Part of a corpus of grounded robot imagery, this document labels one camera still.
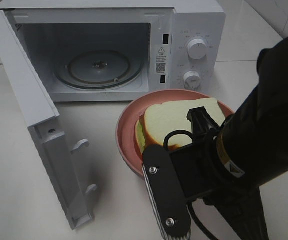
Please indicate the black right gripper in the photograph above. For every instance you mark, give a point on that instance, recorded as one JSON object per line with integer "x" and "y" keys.
{"x": 194, "y": 168}

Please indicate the white bread sandwich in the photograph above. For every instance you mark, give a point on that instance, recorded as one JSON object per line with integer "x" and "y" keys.
{"x": 161, "y": 119}

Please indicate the pink round plate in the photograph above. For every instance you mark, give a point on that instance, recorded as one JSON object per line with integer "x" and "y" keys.
{"x": 126, "y": 125}

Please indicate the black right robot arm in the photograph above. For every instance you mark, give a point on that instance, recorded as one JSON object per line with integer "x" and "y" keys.
{"x": 250, "y": 149}

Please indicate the lower white timer knob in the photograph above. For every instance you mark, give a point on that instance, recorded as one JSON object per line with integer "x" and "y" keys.
{"x": 191, "y": 80}

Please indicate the upper white power knob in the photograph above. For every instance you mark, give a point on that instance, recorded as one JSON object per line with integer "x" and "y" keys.
{"x": 197, "y": 48}

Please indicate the glass microwave turntable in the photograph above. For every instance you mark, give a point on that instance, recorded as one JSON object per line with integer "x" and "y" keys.
{"x": 98, "y": 69}

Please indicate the white microwave oven body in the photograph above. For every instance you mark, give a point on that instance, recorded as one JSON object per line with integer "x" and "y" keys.
{"x": 156, "y": 30}

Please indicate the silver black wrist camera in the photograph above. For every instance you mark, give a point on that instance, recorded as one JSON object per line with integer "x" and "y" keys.
{"x": 166, "y": 195}

